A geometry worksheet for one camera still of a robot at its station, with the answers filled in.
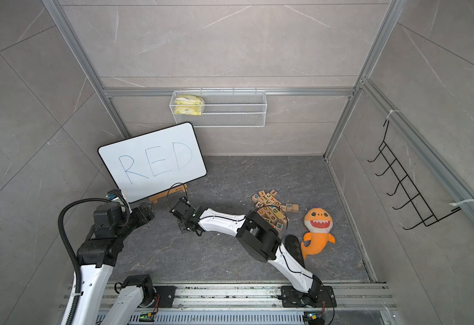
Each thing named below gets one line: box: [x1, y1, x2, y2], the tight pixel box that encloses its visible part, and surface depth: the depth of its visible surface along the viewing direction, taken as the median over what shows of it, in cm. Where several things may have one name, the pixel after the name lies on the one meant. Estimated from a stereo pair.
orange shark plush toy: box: [300, 204, 336, 260], surface depth 86 cm
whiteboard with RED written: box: [97, 121, 208, 204], surface depth 94 cm
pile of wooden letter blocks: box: [251, 188, 290, 232], surface depth 98 cm
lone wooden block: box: [285, 203, 300, 213], surface depth 97 cm
